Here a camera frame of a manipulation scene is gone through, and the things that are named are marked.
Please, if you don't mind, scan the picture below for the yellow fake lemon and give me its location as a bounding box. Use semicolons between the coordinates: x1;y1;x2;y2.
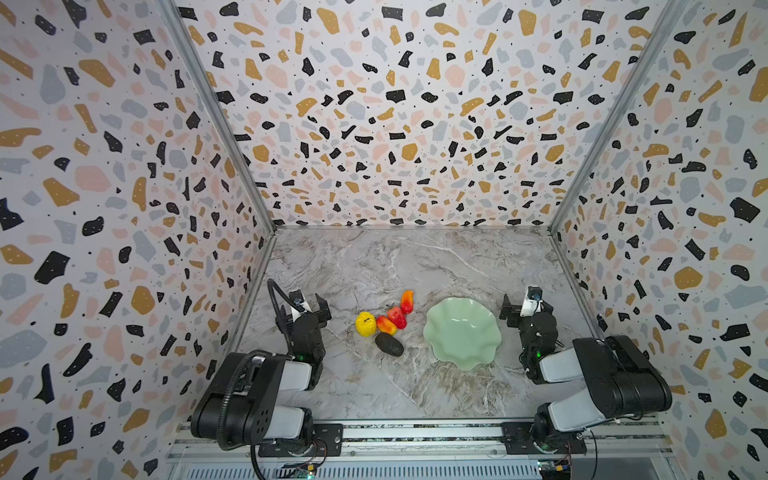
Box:
355;312;377;337

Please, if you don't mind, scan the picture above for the dark fake avocado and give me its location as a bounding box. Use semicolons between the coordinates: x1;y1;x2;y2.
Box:
375;332;404;357

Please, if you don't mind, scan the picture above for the red fake strawberry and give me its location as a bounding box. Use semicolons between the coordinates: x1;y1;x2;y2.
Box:
387;306;407;330

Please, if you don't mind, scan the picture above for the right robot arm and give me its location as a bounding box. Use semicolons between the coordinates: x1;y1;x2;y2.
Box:
499;287;672;454

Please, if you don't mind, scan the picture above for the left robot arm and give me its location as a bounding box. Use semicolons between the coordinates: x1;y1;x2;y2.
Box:
190;291;332;455

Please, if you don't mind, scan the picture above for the light green wavy fruit bowl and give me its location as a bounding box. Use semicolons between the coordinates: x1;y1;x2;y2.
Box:
423;297;502;371

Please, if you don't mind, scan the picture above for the red yellow fake mango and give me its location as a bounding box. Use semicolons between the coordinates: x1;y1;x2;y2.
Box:
400;290;414;315

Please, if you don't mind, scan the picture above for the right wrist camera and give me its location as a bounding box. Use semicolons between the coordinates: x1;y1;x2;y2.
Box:
520;286;543;317

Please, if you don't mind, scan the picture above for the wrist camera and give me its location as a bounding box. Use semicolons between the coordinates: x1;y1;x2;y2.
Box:
289;290;310;315
520;286;543;317

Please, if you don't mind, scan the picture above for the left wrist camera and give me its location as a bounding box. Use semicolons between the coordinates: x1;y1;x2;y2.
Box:
289;290;310;315

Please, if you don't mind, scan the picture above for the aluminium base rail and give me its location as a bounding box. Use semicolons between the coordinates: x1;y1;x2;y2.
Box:
167;416;684;479

